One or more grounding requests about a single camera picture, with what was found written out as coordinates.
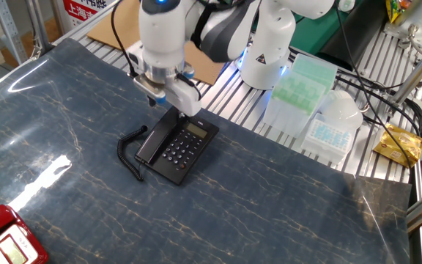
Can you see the green board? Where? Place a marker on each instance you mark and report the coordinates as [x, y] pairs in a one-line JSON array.
[[317, 29]]

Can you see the black telephone base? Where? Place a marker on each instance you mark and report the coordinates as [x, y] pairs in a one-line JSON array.
[[185, 150]]

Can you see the black sheet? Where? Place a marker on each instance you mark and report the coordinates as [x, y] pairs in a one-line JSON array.
[[361, 29]]

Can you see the yellow snack packet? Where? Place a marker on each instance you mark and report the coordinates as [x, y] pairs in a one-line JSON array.
[[398, 9]]

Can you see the brown cardboard sheet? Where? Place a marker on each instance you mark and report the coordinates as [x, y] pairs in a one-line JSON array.
[[112, 25]]

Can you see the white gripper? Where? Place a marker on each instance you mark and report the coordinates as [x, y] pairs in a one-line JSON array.
[[187, 100]]

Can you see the green pipette tip box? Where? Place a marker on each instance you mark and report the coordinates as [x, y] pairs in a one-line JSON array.
[[299, 91]]

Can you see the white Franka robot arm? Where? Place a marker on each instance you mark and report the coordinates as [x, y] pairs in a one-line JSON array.
[[269, 47]]

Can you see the black telephone handset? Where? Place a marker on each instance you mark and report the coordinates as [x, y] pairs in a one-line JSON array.
[[156, 141], [120, 154]]

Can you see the bright red telephone base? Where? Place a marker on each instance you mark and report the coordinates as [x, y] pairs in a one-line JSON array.
[[13, 245]]

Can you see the red white sign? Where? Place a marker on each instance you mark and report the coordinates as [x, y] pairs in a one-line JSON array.
[[83, 12]]

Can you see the gold foil snack packet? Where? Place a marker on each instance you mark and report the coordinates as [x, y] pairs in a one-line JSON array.
[[398, 144]]

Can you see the aluminium frame beam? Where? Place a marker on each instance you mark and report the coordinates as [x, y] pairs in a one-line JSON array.
[[420, 67]]

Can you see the white translucent dome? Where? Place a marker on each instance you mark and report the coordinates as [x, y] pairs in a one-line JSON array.
[[343, 108]]

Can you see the blue marble pattern mat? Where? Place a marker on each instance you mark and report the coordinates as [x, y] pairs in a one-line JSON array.
[[233, 205]]

